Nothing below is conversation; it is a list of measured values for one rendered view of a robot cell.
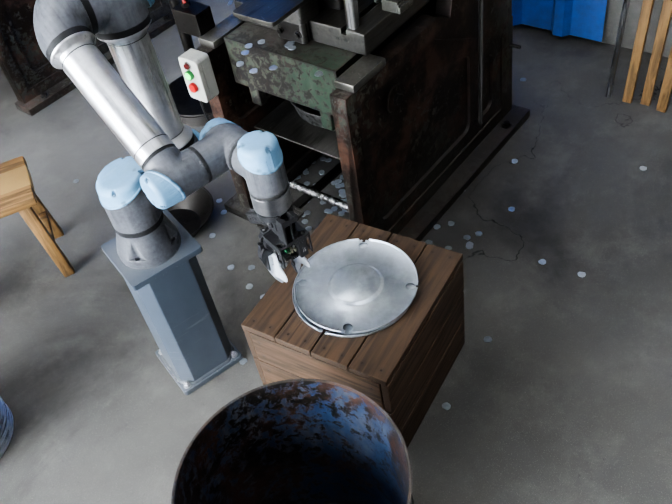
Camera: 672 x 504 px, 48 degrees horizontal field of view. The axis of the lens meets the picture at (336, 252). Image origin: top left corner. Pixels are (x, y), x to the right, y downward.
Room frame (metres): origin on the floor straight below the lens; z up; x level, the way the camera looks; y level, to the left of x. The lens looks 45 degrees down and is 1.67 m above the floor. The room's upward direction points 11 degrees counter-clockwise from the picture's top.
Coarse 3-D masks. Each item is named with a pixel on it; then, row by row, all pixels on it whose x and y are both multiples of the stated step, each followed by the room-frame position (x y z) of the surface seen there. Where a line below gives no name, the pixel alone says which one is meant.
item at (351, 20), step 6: (348, 0) 1.71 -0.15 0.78; (354, 0) 1.71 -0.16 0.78; (348, 6) 1.71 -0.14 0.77; (354, 6) 1.71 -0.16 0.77; (348, 12) 1.71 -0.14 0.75; (354, 12) 1.71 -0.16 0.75; (348, 18) 1.71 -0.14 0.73; (354, 18) 1.70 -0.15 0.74; (348, 24) 1.71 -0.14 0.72; (354, 24) 1.70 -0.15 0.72
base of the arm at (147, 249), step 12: (156, 228) 1.30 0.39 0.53; (168, 228) 1.33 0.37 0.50; (120, 240) 1.30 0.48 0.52; (132, 240) 1.28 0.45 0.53; (144, 240) 1.28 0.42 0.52; (156, 240) 1.29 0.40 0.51; (168, 240) 1.30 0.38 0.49; (180, 240) 1.33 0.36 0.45; (120, 252) 1.30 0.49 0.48; (132, 252) 1.28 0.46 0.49; (144, 252) 1.27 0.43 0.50; (156, 252) 1.28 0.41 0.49; (168, 252) 1.29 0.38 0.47; (132, 264) 1.27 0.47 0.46; (144, 264) 1.26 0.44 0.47; (156, 264) 1.27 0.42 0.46
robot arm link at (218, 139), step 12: (216, 120) 1.20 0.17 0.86; (204, 132) 1.18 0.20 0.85; (216, 132) 1.16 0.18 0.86; (228, 132) 1.15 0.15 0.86; (240, 132) 1.15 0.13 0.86; (204, 144) 1.13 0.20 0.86; (216, 144) 1.13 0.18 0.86; (228, 144) 1.13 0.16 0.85; (204, 156) 1.11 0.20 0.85; (216, 156) 1.11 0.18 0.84; (228, 156) 1.11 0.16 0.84; (216, 168) 1.10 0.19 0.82; (228, 168) 1.12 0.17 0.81
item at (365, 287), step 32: (320, 256) 1.29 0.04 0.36; (352, 256) 1.27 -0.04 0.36; (384, 256) 1.24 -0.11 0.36; (320, 288) 1.18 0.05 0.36; (352, 288) 1.16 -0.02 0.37; (384, 288) 1.14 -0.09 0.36; (416, 288) 1.13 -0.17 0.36; (320, 320) 1.09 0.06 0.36; (352, 320) 1.07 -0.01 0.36; (384, 320) 1.05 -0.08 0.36
